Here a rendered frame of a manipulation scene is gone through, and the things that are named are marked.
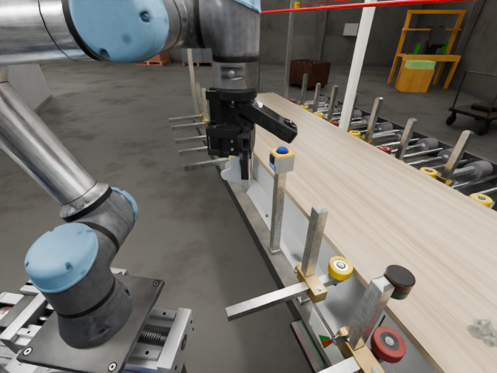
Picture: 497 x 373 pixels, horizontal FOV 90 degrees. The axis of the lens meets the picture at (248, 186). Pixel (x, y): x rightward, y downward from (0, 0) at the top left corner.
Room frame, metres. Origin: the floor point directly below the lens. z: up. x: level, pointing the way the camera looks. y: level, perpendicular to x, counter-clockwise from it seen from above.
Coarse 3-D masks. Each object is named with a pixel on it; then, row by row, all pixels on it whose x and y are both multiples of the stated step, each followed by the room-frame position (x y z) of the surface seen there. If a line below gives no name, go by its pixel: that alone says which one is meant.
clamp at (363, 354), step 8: (344, 328) 0.38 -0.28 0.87; (344, 344) 0.34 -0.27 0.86; (344, 352) 0.33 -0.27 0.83; (352, 352) 0.31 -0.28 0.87; (360, 352) 0.31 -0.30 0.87; (368, 352) 0.31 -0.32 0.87; (360, 360) 0.29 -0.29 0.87; (368, 360) 0.29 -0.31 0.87; (376, 360) 0.29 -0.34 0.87; (360, 368) 0.28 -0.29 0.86; (368, 368) 0.28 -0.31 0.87
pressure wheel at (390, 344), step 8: (376, 328) 0.36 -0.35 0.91; (384, 328) 0.36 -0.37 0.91; (376, 336) 0.34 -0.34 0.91; (384, 336) 0.34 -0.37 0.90; (392, 336) 0.34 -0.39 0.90; (400, 336) 0.34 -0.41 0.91; (376, 344) 0.32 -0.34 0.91; (384, 344) 0.32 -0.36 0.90; (392, 344) 0.32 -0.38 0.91; (400, 344) 0.32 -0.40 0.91; (376, 352) 0.31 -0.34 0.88; (384, 352) 0.30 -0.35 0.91; (392, 352) 0.30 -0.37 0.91; (400, 352) 0.30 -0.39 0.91; (384, 360) 0.29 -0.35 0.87; (392, 360) 0.29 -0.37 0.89
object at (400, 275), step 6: (390, 270) 0.37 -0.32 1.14; (396, 270) 0.37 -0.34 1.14; (402, 270) 0.37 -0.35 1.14; (390, 276) 0.35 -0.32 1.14; (396, 276) 0.35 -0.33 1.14; (402, 276) 0.35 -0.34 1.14; (408, 276) 0.35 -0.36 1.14; (396, 282) 0.34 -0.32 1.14; (402, 282) 0.34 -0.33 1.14; (408, 282) 0.34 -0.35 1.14
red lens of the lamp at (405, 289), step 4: (384, 272) 0.37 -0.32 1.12; (384, 276) 0.36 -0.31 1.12; (388, 280) 0.35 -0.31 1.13; (392, 280) 0.34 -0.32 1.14; (392, 284) 0.34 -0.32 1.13; (396, 284) 0.33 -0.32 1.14; (412, 284) 0.33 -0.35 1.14; (396, 288) 0.33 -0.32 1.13; (400, 288) 0.33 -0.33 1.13; (404, 288) 0.33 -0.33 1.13; (408, 288) 0.33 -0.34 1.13; (412, 288) 0.33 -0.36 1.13; (400, 292) 0.33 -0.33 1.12; (404, 292) 0.33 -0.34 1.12
